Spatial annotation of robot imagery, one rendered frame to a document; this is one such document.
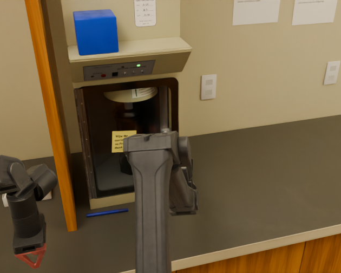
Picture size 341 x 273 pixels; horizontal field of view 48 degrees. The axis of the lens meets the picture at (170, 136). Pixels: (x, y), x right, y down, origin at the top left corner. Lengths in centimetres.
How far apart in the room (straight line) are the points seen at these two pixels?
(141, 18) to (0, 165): 55
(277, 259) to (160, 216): 87
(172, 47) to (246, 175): 68
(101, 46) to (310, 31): 113
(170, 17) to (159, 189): 66
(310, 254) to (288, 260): 8
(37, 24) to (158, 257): 65
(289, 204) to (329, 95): 82
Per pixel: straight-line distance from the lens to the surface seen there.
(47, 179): 93
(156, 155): 58
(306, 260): 147
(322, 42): 193
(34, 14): 99
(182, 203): 92
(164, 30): 113
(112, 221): 131
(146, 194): 57
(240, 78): 177
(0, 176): 84
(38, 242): 92
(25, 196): 88
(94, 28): 98
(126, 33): 111
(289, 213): 137
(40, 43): 101
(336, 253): 153
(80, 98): 114
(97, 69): 104
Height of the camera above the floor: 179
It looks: 29 degrees down
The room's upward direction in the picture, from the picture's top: 1 degrees counter-clockwise
